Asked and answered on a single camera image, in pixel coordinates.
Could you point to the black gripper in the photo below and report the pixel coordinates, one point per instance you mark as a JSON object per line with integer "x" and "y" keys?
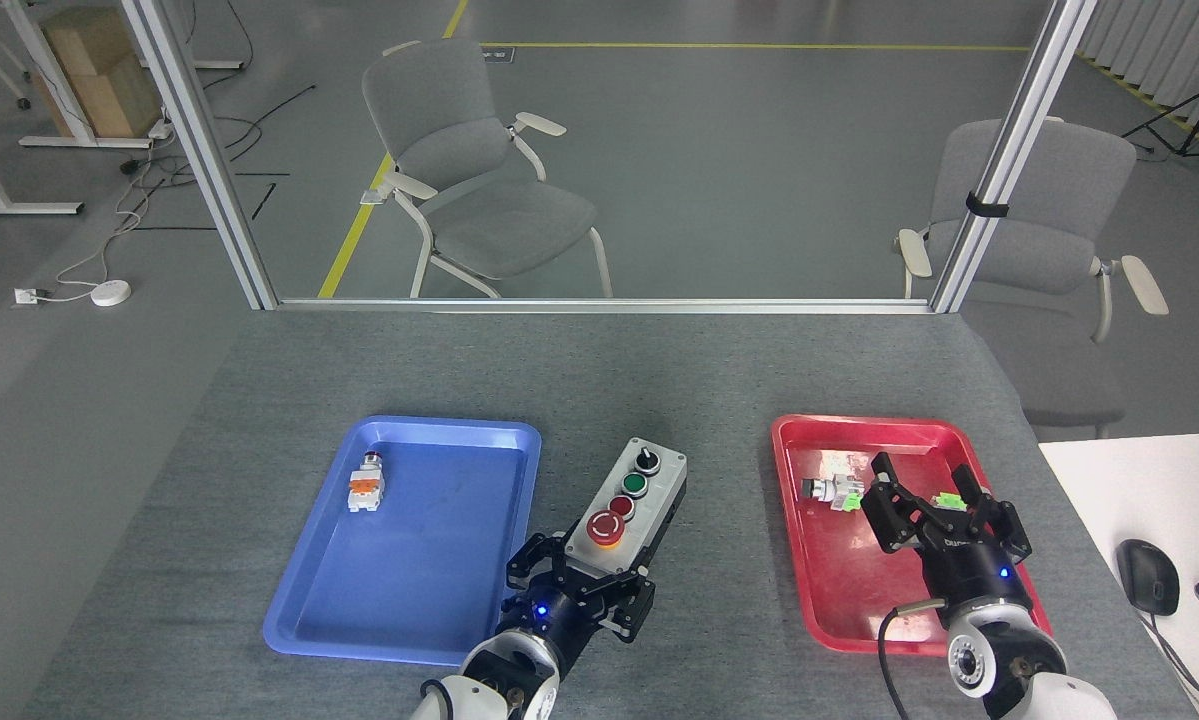
{"x": 559, "y": 625}
{"x": 974, "y": 570}

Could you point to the grey four-button control box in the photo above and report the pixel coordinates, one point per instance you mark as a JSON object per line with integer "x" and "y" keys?
{"x": 629, "y": 500}

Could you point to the brown cardboard box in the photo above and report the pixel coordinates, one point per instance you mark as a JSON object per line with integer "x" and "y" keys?
{"x": 104, "y": 70}

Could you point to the red plastic tray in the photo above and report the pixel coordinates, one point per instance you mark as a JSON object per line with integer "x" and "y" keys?
{"x": 839, "y": 580}

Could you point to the blue plastic tray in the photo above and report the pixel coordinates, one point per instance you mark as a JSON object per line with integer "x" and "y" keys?
{"x": 419, "y": 560}

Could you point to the white side table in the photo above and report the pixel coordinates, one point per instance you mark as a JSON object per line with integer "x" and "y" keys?
{"x": 1129, "y": 490}

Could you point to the black computer mouse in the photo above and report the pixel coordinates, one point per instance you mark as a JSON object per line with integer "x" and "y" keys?
{"x": 1149, "y": 575}

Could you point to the grey fabric armchair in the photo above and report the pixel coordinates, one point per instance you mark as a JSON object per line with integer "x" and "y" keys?
{"x": 1069, "y": 230}
{"x": 489, "y": 205}

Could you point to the white pleated curtain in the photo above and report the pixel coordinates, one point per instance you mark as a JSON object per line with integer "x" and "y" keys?
{"x": 1169, "y": 50}

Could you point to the white round floor device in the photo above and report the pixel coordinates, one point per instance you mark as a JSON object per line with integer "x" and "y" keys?
{"x": 111, "y": 293}

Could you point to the green-headed push button switch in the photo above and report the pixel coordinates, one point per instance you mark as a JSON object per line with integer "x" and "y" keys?
{"x": 947, "y": 500}

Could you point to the black-headed green switch module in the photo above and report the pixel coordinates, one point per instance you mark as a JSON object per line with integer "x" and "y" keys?
{"x": 834, "y": 492}

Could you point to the orange white push button switch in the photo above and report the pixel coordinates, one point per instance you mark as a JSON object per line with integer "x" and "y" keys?
{"x": 365, "y": 488}

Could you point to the silver aluminium cross rail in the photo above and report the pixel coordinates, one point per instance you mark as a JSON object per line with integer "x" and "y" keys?
{"x": 599, "y": 305}

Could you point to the white wall plug socket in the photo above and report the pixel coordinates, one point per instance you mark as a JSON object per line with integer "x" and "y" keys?
{"x": 26, "y": 296}

